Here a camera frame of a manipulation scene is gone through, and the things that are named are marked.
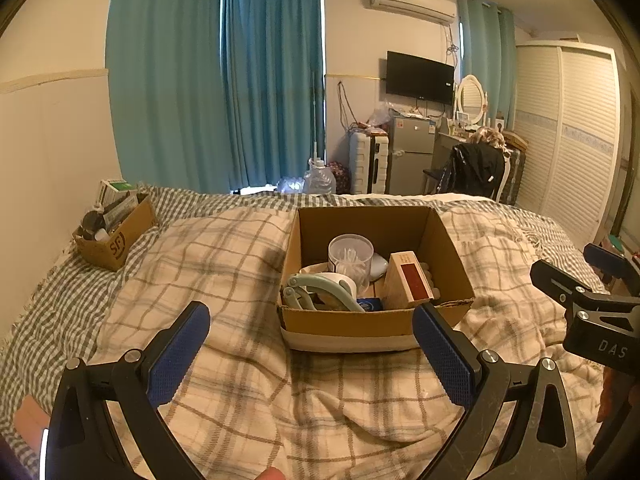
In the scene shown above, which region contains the narrow teal curtain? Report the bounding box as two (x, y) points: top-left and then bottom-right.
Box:
(457, 0), (516, 132)

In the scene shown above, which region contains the small printed cardboard box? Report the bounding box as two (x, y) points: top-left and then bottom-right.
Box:
(73, 192), (160, 272)

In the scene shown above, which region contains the black chair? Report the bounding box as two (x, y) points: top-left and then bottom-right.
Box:
(423, 167), (452, 194)

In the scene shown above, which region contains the red and white medicine box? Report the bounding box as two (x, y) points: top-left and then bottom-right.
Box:
(382, 251), (435, 312)

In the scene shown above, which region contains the large clear water jug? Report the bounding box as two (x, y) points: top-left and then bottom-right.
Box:
(302, 157), (337, 195)

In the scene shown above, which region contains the large cardboard box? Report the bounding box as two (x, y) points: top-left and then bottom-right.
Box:
(277, 205), (476, 353)

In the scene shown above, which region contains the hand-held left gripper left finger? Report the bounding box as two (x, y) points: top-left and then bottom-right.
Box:
(41, 301), (212, 480)

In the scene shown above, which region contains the green and white carton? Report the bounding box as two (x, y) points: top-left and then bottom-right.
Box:
(97, 179), (139, 207)

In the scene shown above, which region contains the black jacket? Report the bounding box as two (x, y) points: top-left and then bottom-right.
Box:
(435, 142), (506, 199)

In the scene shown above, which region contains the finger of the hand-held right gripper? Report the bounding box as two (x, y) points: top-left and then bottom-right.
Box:
(530, 258), (640, 322)
(583, 243), (640, 295)

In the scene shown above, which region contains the black wall television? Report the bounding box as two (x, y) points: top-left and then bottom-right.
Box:
(386, 51), (455, 105)

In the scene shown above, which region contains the wide teal curtain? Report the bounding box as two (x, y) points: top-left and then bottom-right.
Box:
(104, 0), (234, 197)

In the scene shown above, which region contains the white ribbed suitcase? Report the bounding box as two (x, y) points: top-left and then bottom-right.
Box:
(348, 132), (391, 195)

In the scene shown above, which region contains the plaid suitcase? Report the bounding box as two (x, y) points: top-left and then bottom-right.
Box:
(500, 147), (527, 206)

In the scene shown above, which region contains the white louvred wardrobe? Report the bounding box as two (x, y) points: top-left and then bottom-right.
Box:
(512, 42), (629, 247)

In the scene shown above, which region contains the white air conditioner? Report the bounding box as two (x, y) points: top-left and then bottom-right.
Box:
(362, 0), (459, 25)

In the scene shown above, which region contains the beige plaid blanket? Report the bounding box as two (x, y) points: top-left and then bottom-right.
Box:
(0, 204), (607, 480)

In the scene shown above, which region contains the oval white vanity mirror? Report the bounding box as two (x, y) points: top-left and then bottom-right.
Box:
(454, 74), (489, 129)

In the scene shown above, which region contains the clear cotton swab container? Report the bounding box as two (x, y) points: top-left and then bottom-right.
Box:
(328, 233), (375, 287)

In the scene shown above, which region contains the dark floral bag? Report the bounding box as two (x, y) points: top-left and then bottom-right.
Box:
(327, 161), (351, 194)

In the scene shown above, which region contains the grey small fridge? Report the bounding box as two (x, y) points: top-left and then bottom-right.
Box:
(386, 115), (444, 196)

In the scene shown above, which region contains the pale green stapler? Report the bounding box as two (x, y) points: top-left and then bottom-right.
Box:
(281, 272), (367, 313)

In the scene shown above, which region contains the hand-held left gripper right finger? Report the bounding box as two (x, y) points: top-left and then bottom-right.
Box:
(412, 302), (581, 480)

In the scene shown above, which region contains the person's right hand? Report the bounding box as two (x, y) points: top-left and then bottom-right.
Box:
(599, 366), (632, 425)

